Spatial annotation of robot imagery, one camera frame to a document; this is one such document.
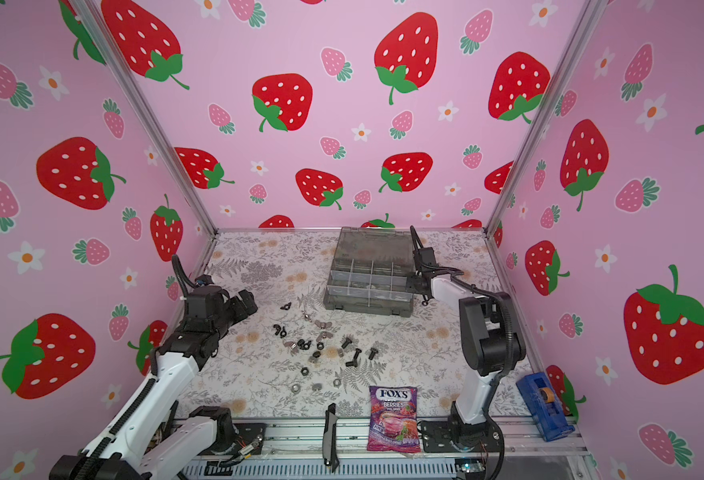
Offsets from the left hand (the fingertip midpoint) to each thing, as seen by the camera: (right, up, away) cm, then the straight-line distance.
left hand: (240, 299), depth 82 cm
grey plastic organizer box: (+37, +7, +22) cm, 44 cm away
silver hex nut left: (+16, -25, -1) cm, 30 cm away
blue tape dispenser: (+81, -26, -8) cm, 86 cm away
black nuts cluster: (+16, -15, +8) cm, 24 cm away
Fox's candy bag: (+42, -30, -7) cm, 52 cm away
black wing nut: (+9, -5, +16) cm, 19 cm away
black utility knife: (+26, -34, -9) cm, 44 cm away
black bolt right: (+37, -17, +6) cm, 42 cm away
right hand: (+53, +4, +17) cm, 56 cm away
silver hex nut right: (+27, -24, +1) cm, 36 cm away
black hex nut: (+17, -22, +3) cm, 28 cm away
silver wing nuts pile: (+22, -10, +11) cm, 26 cm away
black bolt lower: (+32, -19, +4) cm, 37 cm away
